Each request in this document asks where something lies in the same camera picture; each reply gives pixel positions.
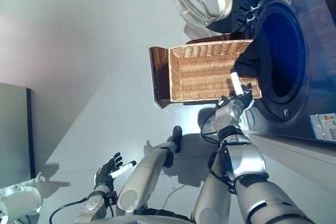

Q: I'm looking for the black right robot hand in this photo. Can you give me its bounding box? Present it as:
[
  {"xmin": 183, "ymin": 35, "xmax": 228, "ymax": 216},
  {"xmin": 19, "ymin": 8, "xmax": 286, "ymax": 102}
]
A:
[{"xmin": 230, "ymin": 71, "xmax": 255, "ymax": 109}]

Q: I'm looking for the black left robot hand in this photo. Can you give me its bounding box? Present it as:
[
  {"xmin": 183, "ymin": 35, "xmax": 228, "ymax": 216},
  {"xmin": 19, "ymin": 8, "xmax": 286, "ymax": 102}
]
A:
[{"xmin": 94, "ymin": 152, "xmax": 137, "ymax": 187}]

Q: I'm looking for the black garment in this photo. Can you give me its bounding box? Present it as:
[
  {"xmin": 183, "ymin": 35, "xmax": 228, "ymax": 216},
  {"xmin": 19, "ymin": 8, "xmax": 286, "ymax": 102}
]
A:
[{"xmin": 233, "ymin": 40, "xmax": 261, "ymax": 78}]

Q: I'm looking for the dark grey washing machine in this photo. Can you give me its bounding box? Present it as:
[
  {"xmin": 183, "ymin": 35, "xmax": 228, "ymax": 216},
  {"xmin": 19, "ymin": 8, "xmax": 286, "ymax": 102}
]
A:
[{"xmin": 246, "ymin": 0, "xmax": 336, "ymax": 145}]

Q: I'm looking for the woven wicker laundry basket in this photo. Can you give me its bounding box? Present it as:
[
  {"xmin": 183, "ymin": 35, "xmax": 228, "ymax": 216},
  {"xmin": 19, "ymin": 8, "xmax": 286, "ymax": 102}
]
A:
[{"xmin": 169, "ymin": 39, "xmax": 263, "ymax": 103}]

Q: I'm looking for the grey robot torso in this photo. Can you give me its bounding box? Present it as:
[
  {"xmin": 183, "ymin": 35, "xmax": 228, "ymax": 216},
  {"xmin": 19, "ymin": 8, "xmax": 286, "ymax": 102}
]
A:
[{"xmin": 104, "ymin": 213, "xmax": 195, "ymax": 224}]

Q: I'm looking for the energy label sticker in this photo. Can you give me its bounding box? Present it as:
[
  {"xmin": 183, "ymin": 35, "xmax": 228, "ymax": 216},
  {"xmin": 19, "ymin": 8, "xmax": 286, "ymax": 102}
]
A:
[{"xmin": 308, "ymin": 113, "xmax": 336, "ymax": 141}]

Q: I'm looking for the white cylindrical device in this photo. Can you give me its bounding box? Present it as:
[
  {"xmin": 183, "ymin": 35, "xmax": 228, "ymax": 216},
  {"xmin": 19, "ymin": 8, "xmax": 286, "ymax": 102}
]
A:
[{"xmin": 0, "ymin": 186, "xmax": 43, "ymax": 221}]

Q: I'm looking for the grey cabinet panel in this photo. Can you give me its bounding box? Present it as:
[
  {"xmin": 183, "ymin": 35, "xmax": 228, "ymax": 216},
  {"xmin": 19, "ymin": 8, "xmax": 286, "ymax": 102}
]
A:
[{"xmin": 0, "ymin": 82, "xmax": 36, "ymax": 183}]

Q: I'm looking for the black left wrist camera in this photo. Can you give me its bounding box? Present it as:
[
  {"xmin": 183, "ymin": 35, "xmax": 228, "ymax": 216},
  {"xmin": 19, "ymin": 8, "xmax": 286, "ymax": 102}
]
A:
[{"xmin": 106, "ymin": 191, "xmax": 118, "ymax": 205}]

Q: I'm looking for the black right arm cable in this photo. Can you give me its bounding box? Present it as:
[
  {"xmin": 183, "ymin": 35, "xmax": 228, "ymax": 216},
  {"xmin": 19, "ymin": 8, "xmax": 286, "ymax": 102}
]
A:
[{"xmin": 201, "ymin": 107, "xmax": 224, "ymax": 143}]

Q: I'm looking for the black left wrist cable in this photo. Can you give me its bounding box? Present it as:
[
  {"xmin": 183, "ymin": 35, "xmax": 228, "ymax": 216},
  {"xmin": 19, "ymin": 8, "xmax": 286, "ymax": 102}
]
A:
[{"xmin": 49, "ymin": 197, "xmax": 116, "ymax": 224}]

